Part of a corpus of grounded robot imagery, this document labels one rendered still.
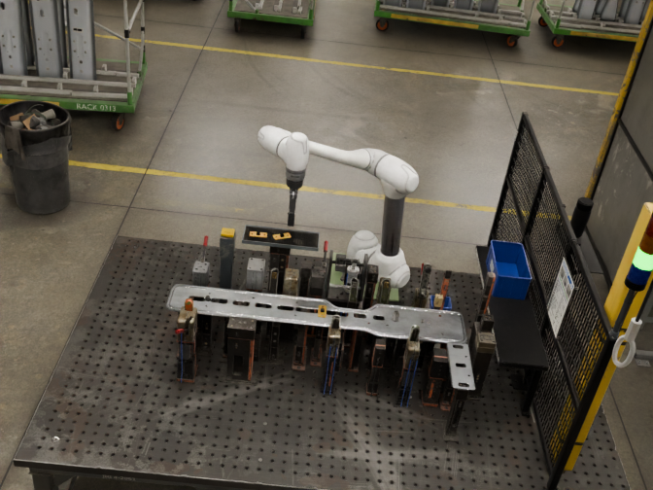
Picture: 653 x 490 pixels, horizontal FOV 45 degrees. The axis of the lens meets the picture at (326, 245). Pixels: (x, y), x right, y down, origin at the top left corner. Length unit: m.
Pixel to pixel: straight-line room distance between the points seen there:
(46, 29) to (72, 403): 4.40
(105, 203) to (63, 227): 0.42
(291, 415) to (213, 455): 0.40
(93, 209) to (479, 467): 3.70
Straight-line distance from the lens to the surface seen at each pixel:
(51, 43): 7.45
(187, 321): 3.48
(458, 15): 10.14
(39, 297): 5.37
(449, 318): 3.75
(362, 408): 3.65
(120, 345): 3.90
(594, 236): 6.26
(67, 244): 5.81
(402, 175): 3.74
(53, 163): 5.93
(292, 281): 3.70
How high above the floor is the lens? 3.32
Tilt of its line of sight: 35 degrees down
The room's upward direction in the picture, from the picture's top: 7 degrees clockwise
